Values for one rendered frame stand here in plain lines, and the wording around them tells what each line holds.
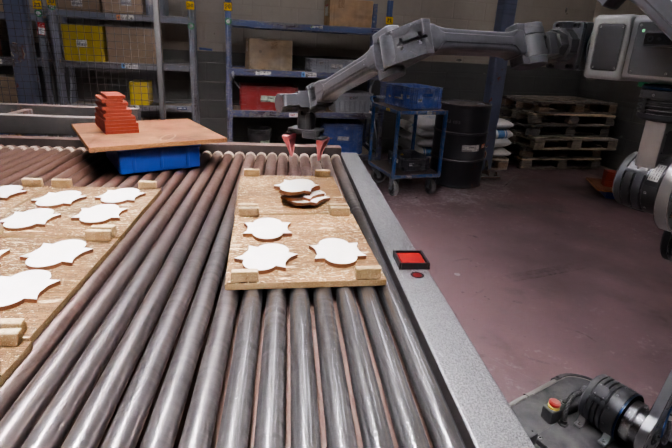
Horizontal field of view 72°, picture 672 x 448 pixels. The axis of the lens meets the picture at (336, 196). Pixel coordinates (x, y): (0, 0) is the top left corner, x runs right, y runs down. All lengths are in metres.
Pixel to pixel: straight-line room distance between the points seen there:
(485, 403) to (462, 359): 0.10
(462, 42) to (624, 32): 0.42
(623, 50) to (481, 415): 0.94
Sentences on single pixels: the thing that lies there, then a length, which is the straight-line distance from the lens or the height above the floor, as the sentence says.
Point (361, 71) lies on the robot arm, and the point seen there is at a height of 1.36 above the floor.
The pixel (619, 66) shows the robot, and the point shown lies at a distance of 1.37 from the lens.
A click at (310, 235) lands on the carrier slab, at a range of 1.25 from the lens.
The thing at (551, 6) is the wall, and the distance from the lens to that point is 7.43.
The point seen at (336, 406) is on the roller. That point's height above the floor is 0.92.
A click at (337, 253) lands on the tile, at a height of 0.95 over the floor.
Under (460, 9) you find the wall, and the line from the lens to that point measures 6.75.
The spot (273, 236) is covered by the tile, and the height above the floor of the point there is 0.95.
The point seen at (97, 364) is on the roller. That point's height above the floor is 0.91.
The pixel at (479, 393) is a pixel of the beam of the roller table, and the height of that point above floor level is 0.91.
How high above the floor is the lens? 1.43
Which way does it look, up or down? 18 degrees down
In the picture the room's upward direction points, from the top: 3 degrees clockwise
